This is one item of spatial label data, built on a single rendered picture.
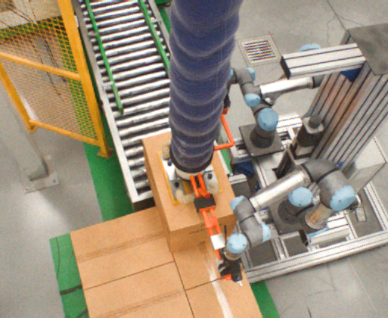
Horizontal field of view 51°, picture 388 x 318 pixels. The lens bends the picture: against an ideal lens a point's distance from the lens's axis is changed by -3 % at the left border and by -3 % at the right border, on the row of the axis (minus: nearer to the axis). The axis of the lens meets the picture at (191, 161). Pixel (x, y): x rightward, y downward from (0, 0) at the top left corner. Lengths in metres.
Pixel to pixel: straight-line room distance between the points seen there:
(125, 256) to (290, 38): 2.95
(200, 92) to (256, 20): 3.27
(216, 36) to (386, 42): 0.76
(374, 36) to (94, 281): 2.06
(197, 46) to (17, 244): 2.55
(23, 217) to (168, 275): 1.43
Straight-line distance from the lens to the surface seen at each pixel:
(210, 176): 2.31
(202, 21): 1.30
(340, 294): 3.48
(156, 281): 2.71
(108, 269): 2.75
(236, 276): 1.91
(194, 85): 1.54
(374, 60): 1.75
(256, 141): 2.51
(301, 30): 4.80
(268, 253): 3.17
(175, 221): 2.25
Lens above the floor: 3.19
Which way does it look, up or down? 62 degrees down
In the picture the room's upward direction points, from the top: 5 degrees clockwise
